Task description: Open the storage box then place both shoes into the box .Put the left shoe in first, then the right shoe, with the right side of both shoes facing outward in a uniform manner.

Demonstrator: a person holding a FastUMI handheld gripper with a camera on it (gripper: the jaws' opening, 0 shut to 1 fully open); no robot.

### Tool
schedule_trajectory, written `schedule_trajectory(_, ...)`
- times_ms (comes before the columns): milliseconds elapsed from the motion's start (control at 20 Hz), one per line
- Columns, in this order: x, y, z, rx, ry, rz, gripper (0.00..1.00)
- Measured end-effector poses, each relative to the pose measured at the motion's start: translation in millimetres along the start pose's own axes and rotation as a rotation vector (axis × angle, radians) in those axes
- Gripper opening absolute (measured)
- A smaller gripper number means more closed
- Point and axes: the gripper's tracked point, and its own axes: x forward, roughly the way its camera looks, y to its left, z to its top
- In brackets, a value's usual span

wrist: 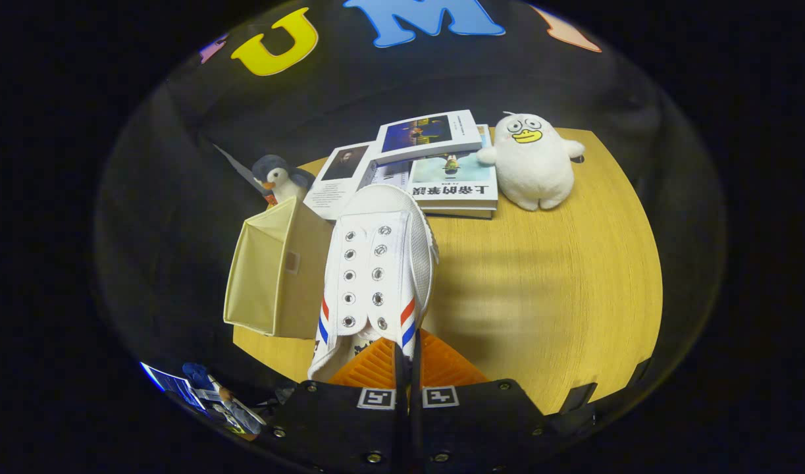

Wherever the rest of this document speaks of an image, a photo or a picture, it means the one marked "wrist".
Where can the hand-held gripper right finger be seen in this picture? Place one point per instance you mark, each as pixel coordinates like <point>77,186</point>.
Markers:
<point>474,421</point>

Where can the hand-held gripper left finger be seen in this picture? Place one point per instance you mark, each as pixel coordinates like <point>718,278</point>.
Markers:
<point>349,421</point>

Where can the beige fabric storage box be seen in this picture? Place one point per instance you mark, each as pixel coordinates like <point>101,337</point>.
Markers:
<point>257,276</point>

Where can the white striped canvas shoe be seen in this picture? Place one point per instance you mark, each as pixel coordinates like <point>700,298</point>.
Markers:
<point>376,224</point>

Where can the black table edge clamp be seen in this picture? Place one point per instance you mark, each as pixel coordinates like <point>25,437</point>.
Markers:
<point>578,398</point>
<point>641,374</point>

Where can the blue cloth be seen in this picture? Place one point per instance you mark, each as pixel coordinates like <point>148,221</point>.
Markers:
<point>195,375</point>

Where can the computer monitor screen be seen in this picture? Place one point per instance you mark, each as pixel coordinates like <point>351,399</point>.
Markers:
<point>175,385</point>

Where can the white portrait booklet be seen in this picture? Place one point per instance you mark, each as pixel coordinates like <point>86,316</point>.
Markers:
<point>330,194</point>

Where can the pale teal cover book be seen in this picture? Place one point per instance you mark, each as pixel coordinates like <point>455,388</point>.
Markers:
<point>451,187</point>

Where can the plain white book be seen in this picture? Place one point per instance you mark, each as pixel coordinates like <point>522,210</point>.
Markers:
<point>389,174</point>

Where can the blue grey penguin plush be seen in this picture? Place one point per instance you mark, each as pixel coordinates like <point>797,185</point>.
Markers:
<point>280,178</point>

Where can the white duck plush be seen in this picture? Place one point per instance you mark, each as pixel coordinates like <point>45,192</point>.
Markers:
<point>530,171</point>

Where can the blue cover book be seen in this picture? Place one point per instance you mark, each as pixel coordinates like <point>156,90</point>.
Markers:
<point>418,131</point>

